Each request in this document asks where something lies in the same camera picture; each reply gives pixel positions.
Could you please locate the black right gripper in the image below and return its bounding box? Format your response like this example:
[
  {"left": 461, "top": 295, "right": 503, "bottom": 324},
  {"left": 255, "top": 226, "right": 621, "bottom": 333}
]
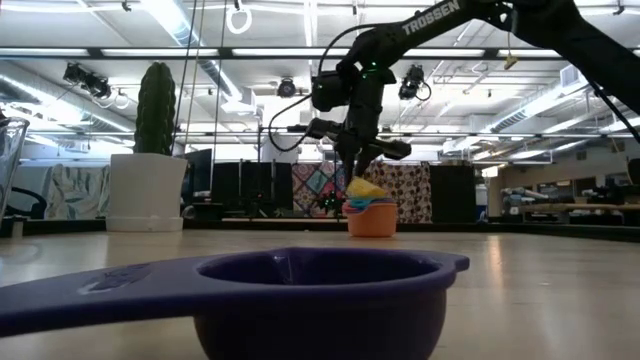
[{"left": 305, "top": 67, "right": 413, "bottom": 187}]

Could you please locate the yellow measuring cup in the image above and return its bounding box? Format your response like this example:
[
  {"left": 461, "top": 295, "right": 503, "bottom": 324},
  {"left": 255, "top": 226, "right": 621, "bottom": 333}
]
[{"left": 345, "top": 177, "right": 389, "bottom": 200}]

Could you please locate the teal measuring cup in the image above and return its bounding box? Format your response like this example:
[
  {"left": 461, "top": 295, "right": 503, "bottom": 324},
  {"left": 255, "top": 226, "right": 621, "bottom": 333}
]
[{"left": 348, "top": 198, "right": 387, "bottom": 210}]

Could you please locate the orange measuring cup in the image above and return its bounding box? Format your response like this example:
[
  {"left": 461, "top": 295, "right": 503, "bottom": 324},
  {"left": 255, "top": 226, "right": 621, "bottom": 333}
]
[{"left": 345, "top": 202, "right": 399, "bottom": 238}]

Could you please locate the purple measuring cup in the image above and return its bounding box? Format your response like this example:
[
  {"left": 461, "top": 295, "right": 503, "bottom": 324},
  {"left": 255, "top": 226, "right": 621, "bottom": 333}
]
[{"left": 0, "top": 247, "right": 471, "bottom": 360}]

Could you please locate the colourful geometric quilt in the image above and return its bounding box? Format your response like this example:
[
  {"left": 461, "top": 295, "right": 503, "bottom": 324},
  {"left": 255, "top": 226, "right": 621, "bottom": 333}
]
[{"left": 292, "top": 161, "right": 351, "bottom": 218}]

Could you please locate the small lit tree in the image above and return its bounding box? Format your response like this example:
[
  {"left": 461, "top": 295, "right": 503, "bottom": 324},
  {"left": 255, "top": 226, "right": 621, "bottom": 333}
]
[{"left": 319, "top": 191, "right": 345, "bottom": 212}]

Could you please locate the floral patterned cloth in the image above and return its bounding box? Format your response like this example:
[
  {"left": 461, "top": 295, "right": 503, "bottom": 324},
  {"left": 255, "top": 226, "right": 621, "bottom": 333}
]
[{"left": 365, "top": 161, "right": 434, "bottom": 225}]

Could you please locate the white cylinder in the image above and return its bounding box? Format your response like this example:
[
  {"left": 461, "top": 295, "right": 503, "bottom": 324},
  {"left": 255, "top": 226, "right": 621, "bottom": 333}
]
[{"left": 260, "top": 133, "right": 301, "bottom": 164}]

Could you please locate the black cabinet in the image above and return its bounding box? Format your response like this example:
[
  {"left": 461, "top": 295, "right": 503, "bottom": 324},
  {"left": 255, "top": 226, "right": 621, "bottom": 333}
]
[{"left": 429, "top": 164, "right": 478, "bottom": 224}]

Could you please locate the black partition panel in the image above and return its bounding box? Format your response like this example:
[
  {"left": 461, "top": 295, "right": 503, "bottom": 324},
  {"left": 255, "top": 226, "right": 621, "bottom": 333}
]
[{"left": 211, "top": 160, "right": 294, "bottom": 218}]

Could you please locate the black computer monitor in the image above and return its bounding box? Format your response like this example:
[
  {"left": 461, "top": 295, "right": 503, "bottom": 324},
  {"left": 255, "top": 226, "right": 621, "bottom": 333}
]
[{"left": 177, "top": 148, "right": 214, "bottom": 204}]

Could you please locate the tall green cactus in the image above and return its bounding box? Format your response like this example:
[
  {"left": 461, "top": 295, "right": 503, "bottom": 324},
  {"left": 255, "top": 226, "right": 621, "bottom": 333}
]
[{"left": 133, "top": 61, "right": 178, "bottom": 156}]

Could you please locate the white planter pot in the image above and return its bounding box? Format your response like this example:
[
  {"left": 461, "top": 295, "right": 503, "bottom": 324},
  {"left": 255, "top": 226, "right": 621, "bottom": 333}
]
[{"left": 105, "top": 152, "right": 189, "bottom": 233}]

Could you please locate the wooden desk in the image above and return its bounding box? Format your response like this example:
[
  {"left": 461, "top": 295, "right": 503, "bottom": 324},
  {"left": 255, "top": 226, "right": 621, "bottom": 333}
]
[{"left": 519, "top": 201, "right": 640, "bottom": 212}]

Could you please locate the white ceiling air vent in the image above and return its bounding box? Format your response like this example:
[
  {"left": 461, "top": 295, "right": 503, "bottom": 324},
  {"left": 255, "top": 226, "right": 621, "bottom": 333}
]
[{"left": 559, "top": 61, "right": 583, "bottom": 89}]

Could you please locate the black ceiling lamp cluster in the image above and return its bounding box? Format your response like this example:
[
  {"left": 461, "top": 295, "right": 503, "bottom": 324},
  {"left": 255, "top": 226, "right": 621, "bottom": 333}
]
[{"left": 61, "top": 61, "right": 114, "bottom": 101}]

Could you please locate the leaf patterned cloth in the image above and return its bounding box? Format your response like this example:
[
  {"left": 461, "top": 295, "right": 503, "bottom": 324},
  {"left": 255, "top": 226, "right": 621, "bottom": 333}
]
[{"left": 44, "top": 163, "right": 112, "bottom": 221}]

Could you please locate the black office chair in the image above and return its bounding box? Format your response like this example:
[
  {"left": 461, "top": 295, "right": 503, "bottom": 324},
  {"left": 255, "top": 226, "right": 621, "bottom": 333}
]
[{"left": 4, "top": 185, "right": 49, "bottom": 221}]

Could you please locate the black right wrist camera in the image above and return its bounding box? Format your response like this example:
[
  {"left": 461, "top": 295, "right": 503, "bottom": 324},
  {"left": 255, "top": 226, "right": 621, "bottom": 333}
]
[{"left": 311, "top": 71, "right": 352, "bottom": 113}]

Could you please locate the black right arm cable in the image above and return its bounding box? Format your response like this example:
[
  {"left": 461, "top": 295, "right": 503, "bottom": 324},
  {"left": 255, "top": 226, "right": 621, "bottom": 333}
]
[{"left": 267, "top": 22, "right": 386, "bottom": 153}]

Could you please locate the black ceiling camera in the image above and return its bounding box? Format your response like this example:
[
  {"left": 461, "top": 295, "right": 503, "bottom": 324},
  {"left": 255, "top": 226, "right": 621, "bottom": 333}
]
[{"left": 397, "top": 64, "right": 433, "bottom": 103}]

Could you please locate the black metal frame stand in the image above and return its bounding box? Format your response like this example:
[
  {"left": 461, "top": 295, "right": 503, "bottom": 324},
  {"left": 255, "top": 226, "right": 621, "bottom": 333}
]
[{"left": 256, "top": 125, "right": 339, "bottom": 219}]

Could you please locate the white hanging ring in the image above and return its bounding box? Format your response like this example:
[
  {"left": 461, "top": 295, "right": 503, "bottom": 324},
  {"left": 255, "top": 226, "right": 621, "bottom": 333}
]
[{"left": 225, "top": 3, "right": 253, "bottom": 36}]

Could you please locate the thin black hanging cable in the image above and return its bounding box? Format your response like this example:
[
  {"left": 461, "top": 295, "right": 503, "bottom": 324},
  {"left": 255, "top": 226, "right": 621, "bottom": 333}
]
[{"left": 171, "top": 0, "right": 200, "bottom": 154}]

